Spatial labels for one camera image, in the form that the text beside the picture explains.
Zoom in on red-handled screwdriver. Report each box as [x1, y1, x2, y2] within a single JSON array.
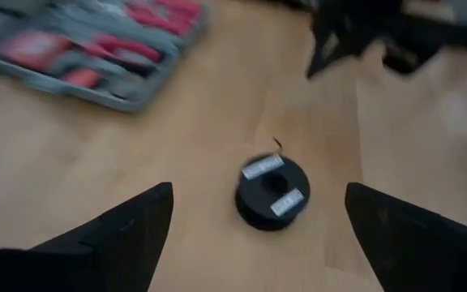
[[152, 0, 203, 19]]

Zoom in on grey plastic tool case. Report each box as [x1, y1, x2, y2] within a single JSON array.
[[0, 0, 211, 114]]

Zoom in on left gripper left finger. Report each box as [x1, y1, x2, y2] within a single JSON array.
[[30, 181, 174, 292]]

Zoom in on red-handled pliers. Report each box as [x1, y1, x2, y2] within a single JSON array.
[[82, 33, 162, 67]]

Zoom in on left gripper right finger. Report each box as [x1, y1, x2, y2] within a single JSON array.
[[345, 182, 467, 292]]

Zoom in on black labelled wire spool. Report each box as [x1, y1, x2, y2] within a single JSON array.
[[234, 152, 311, 232]]

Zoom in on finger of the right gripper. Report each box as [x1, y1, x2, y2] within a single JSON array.
[[306, 28, 360, 79]]

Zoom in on red tape measure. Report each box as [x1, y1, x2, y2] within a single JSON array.
[[0, 31, 71, 71]]

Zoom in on small red hand tool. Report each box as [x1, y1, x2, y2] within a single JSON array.
[[60, 67, 101, 89]]

